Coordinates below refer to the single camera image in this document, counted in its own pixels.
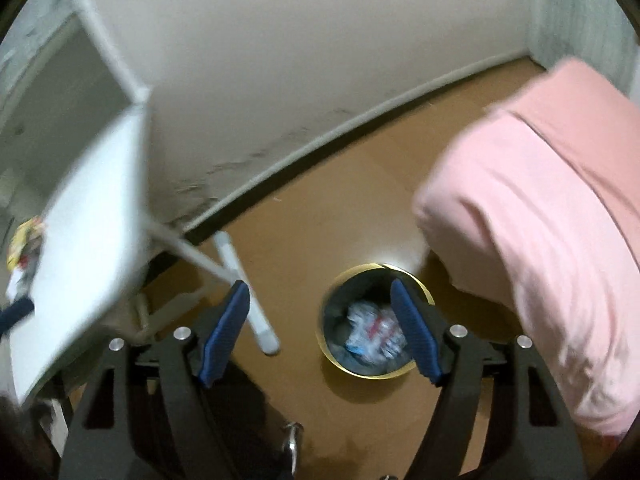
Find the pink bed blanket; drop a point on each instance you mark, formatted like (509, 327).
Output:
(536, 207)

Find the white wrapper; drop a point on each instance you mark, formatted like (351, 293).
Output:
(375, 335)

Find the white desk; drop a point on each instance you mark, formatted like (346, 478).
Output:
(93, 247)

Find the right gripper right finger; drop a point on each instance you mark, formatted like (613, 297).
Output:
(530, 434)

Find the black gold-rimmed trash bin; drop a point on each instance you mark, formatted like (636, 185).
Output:
(369, 282)

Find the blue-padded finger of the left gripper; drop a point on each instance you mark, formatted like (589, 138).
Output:
(14, 313)

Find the white shelf unit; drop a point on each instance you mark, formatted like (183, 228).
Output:
(63, 80)

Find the yellow snack wrapper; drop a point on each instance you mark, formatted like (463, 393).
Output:
(25, 239)

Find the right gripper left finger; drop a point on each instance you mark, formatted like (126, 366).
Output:
(143, 414)

